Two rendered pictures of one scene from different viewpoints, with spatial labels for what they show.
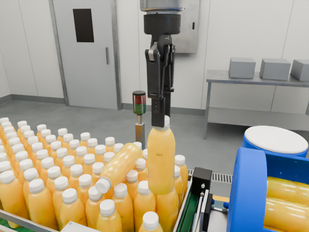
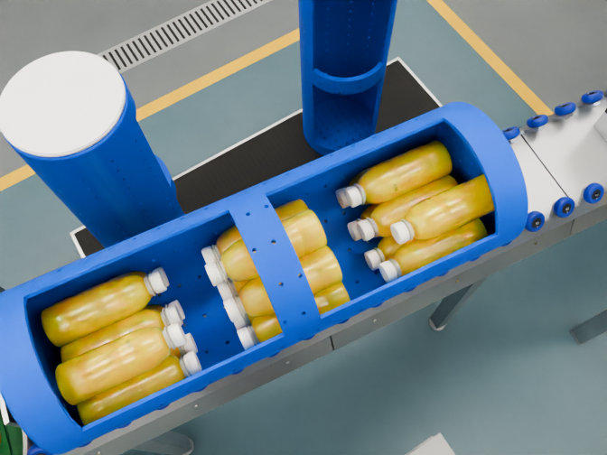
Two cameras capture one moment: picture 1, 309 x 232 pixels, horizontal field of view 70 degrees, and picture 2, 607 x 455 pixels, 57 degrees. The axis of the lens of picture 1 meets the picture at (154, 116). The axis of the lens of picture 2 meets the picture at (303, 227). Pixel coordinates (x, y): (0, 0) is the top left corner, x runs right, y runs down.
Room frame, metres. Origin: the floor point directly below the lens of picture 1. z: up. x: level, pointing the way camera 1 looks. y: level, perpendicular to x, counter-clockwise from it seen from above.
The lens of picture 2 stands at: (0.06, -0.44, 2.04)
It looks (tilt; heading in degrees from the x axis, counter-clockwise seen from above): 66 degrees down; 317
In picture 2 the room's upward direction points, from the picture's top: 3 degrees counter-clockwise
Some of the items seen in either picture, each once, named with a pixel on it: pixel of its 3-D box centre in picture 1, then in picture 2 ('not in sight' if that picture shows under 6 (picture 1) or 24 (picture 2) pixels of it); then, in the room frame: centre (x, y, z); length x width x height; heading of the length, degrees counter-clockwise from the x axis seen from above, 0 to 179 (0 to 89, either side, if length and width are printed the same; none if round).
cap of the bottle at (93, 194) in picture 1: (95, 192); not in sight; (0.52, 0.17, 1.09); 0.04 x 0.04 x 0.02
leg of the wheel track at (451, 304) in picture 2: not in sight; (456, 298); (0.10, -1.12, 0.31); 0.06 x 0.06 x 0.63; 70
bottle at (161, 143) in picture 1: (161, 157); not in sight; (0.48, -0.02, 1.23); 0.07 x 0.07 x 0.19
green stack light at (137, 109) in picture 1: (139, 107); not in sight; (1.00, 0.07, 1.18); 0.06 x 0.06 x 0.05
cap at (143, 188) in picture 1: (144, 187); not in sight; (0.54, 0.03, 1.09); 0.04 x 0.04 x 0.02
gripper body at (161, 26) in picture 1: (162, 37); not in sight; (0.49, -0.02, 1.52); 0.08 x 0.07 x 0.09; 160
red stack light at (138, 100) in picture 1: (139, 98); not in sight; (1.00, 0.07, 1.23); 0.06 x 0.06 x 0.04
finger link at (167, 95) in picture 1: (164, 105); not in sight; (0.51, -0.02, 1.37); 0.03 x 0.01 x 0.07; 70
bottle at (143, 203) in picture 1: (145, 211); not in sight; (0.54, 0.03, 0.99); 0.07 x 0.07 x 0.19
